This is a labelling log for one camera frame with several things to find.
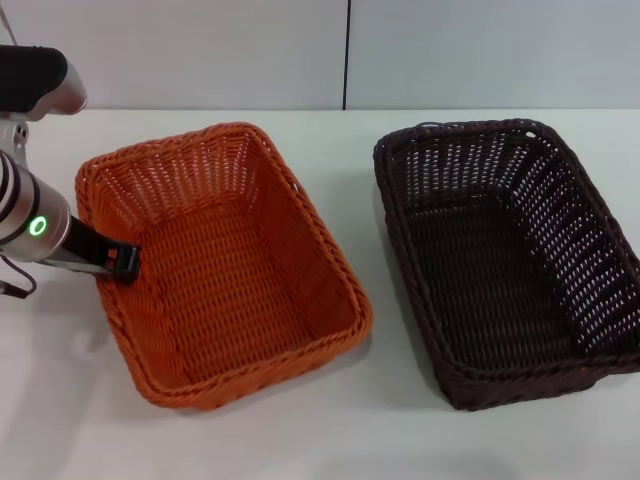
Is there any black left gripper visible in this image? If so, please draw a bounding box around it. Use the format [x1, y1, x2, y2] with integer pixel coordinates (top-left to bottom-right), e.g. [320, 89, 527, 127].
[40, 214, 142, 287]

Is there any orange woven plastic basket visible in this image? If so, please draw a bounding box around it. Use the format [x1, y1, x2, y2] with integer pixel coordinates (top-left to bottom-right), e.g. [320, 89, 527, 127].
[74, 122, 375, 412]

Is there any dark brown woven plastic basket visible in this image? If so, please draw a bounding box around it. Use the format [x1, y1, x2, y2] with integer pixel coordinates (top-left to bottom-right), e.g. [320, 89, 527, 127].
[372, 117, 640, 412]

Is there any thin dark cable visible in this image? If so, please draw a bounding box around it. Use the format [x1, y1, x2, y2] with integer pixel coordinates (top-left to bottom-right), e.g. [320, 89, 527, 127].
[0, 256, 37, 299]

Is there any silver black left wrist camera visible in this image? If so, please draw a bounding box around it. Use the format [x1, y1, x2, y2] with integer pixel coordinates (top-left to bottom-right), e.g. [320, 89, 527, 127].
[0, 44, 89, 122]

